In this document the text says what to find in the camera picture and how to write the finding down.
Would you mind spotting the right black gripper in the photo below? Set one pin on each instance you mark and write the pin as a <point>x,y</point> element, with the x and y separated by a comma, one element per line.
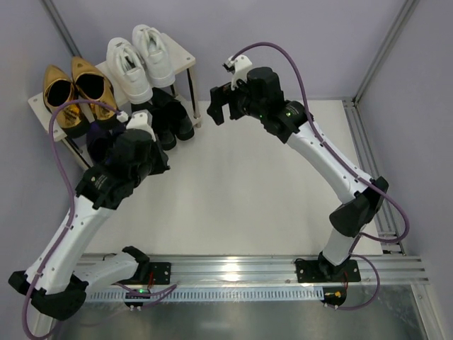
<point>224,103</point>

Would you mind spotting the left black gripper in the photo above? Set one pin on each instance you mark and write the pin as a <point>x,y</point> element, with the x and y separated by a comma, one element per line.
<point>156,156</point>

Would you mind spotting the purple loafer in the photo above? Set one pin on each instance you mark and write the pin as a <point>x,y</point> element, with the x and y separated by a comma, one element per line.
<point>99,142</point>

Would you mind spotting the black loafer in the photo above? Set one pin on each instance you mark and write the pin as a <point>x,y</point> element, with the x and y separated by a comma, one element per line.
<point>161,127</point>
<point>175,114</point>

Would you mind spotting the white sneaker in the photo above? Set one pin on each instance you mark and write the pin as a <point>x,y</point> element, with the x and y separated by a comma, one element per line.
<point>127,69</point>
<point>154,53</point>

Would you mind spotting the gold loafer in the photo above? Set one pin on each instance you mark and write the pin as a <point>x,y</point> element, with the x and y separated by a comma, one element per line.
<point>93,85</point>
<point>59,89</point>

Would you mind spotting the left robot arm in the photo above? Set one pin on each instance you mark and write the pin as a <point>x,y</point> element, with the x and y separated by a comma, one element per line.
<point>55,287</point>

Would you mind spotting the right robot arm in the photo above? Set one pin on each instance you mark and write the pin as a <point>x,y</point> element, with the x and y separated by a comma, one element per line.
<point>358,193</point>

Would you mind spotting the white two-tier shoe shelf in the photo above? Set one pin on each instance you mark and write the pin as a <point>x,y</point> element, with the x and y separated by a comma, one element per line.
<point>183,63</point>

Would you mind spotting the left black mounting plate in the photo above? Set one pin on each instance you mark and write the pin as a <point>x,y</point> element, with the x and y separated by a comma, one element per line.
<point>155,273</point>

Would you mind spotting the black mounting plate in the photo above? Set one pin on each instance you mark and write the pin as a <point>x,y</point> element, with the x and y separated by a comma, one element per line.
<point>308,271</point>
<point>155,273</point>

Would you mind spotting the left black controller board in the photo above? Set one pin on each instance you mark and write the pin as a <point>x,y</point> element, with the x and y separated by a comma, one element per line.
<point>136,295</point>

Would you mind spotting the black controller board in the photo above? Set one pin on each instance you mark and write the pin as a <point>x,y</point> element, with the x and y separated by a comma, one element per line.
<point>136,295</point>
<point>334,298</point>

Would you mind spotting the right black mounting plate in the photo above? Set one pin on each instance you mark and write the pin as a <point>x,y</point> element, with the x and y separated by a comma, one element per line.
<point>308,271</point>

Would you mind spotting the right black controller board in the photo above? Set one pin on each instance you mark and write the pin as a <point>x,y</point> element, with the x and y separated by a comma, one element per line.
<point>334,298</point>

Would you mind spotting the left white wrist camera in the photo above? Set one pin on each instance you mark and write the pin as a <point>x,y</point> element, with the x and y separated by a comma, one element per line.
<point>139,120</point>

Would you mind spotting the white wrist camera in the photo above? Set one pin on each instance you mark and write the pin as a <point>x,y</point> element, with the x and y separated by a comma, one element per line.
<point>139,120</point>
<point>238,67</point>

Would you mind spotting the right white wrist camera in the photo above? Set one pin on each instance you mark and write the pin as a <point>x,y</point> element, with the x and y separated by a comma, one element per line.
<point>238,67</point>

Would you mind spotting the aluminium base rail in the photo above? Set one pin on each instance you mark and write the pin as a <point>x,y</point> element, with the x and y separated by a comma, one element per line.
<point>235,270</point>

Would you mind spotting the left aluminium frame post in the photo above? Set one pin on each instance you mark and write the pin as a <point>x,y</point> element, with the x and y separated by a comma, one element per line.
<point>61,27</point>

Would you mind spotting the aluminium frame post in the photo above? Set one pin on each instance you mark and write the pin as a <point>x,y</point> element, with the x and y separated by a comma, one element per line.
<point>395,30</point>
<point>61,27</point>

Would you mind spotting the slotted grey cable duct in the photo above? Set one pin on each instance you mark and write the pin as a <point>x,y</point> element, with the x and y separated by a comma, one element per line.
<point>213,294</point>

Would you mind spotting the right aluminium frame post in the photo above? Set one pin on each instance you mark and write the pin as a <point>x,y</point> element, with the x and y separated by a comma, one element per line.
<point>395,30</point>

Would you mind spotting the right aluminium floor rail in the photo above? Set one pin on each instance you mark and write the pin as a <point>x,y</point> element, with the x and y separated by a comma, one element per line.
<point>386,219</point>

